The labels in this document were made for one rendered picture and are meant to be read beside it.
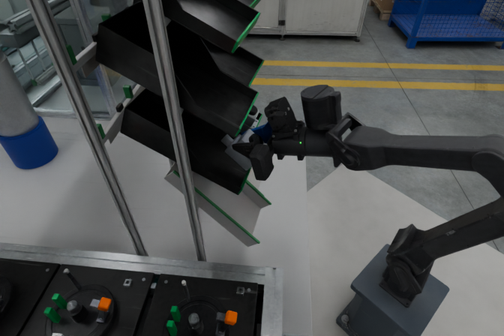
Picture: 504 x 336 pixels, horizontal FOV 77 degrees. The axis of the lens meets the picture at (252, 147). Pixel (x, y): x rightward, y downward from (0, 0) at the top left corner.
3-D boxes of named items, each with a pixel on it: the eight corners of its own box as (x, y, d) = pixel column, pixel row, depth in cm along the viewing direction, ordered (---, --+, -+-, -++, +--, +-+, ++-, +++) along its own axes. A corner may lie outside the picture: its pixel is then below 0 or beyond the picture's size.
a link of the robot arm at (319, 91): (377, 147, 57) (375, 85, 51) (358, 172, 52) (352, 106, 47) (321, 137, 64) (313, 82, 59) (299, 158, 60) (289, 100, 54)
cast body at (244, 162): (253, 159, 72) (272, 143, 68) (246, 171, 69) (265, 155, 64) (226, 134, 71) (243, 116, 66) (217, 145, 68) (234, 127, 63)
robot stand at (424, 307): (418, 325, 79) (451, 288, 66) (387, 373, 72) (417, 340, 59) (367, 283, 88) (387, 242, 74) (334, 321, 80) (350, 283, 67)
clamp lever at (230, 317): (226, 325, 67) (238, 312, 62) (224, 335, 65) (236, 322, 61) (209, 320, 66) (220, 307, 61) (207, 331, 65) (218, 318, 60)
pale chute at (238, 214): (260, 208, 91) (271, 203, 89) (247, 247, 82) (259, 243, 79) (187, 142, 82) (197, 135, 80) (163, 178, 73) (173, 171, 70)
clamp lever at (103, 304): (109, 312, 69) (112, 298, 64) (104, 322, 67) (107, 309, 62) (91, 307, 68) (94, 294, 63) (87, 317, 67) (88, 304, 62)
